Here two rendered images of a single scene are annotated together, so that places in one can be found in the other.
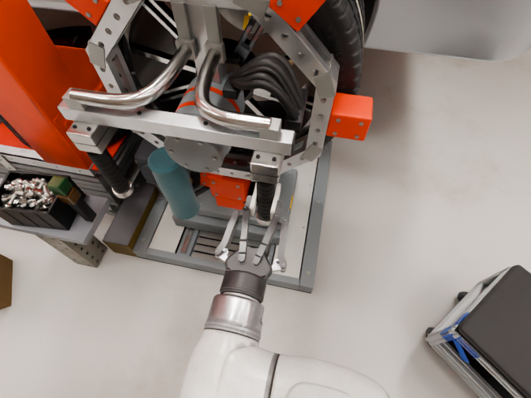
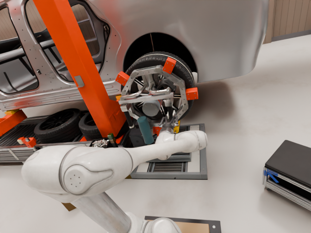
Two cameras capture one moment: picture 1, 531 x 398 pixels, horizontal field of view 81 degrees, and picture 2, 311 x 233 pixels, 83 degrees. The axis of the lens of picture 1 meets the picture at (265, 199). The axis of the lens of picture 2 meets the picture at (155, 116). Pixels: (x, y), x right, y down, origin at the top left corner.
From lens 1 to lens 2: 0.77 m
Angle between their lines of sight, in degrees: 28
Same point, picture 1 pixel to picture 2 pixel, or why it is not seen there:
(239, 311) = (166, 128)
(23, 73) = (103, 105)
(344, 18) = (182, 70)
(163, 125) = (142, 98)
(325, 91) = (181, 86)
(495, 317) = (279, 157)
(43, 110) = (106, 114)
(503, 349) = (285, 167)
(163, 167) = (141, 120)
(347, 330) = (227, 191)
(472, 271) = not seen: hidden behind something
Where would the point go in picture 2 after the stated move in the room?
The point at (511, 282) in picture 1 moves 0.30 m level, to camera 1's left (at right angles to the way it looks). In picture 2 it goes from (283, 145) to (244, 152)
